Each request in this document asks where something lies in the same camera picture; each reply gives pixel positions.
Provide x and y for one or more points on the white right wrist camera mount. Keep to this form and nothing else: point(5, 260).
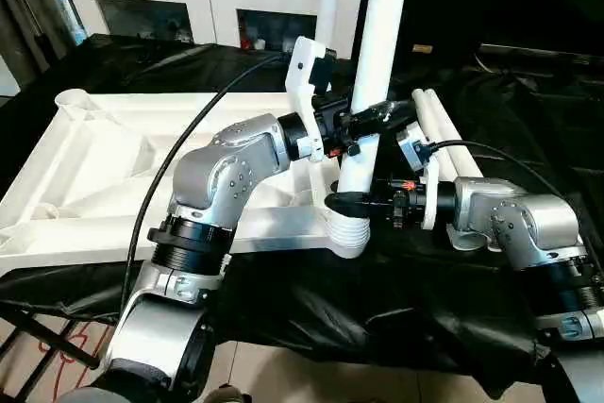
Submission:
point(430, 186)

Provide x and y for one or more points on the black plastic sheet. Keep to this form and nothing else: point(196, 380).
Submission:
point(330, 308)

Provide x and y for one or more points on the tan tape piece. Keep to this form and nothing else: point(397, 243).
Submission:
point(422, 48)

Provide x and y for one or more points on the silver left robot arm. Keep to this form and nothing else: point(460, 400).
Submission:
point(212, 172)

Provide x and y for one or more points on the white plastic table top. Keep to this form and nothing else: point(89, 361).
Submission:
point(94, 139)

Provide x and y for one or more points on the red bottle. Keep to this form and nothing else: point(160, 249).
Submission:
point(245, 38)

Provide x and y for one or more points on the dark shoe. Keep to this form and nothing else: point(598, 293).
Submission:
point(229, 396)

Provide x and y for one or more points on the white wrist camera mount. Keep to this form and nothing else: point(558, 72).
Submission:
point(302, 77)
point(430, 186)

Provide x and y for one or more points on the small white jar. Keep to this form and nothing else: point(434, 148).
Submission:
point(258, 43)

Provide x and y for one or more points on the blue patterned roll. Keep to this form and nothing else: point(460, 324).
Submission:
point(68, 2)

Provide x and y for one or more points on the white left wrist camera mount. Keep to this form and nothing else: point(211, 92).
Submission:
point(302, 77)

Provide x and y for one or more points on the black stand leg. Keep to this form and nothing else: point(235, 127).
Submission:
point(47, 332)

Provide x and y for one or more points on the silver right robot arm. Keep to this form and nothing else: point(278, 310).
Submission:
point(528, 228)

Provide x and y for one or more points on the grey metal stand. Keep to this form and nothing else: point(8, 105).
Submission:
point(23, 21)

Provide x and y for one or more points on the long black pole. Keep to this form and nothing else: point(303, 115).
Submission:
point(542, 55)

